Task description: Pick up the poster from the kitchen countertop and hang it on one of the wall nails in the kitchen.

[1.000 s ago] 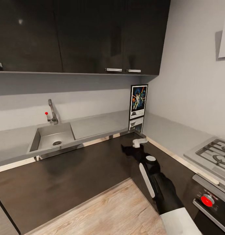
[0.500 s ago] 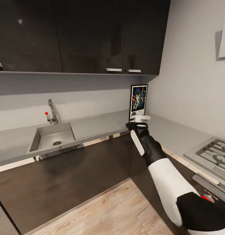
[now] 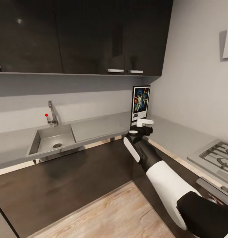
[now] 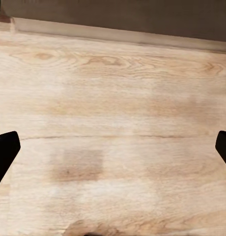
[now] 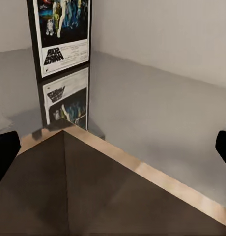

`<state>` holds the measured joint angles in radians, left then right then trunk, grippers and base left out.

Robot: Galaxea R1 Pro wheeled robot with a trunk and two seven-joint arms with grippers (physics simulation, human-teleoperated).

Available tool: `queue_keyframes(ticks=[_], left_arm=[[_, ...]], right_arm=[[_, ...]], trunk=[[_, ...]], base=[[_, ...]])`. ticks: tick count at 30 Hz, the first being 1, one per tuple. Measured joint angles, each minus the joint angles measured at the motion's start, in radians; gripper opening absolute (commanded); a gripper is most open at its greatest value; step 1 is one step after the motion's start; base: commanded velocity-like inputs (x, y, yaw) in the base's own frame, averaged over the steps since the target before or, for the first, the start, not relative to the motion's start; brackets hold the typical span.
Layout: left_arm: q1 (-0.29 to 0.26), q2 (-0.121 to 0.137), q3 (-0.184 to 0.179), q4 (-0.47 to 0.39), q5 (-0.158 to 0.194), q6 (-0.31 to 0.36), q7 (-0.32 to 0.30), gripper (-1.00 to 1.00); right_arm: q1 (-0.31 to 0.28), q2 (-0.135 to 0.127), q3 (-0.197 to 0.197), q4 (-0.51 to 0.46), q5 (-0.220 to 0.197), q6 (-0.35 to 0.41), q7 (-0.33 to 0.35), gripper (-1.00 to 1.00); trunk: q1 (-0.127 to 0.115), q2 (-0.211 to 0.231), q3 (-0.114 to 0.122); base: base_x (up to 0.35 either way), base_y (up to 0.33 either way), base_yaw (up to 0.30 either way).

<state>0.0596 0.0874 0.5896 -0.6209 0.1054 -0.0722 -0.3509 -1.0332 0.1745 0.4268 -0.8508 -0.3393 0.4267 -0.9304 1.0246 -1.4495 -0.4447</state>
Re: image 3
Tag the poster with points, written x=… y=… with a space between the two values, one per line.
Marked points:
x=140 y=99

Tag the drop in sink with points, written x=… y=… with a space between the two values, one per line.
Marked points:
x=48 y=139

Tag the burner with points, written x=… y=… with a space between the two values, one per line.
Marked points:
x=213 y=157

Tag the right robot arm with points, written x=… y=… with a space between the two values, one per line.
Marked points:
x=185 y=205

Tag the dishwasher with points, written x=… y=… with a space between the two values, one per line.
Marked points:
x=6 y=229

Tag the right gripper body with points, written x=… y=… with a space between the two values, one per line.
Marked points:
x=145 y=130

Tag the cabinet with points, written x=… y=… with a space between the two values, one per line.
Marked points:
x=28 y=38
x=112 y=37

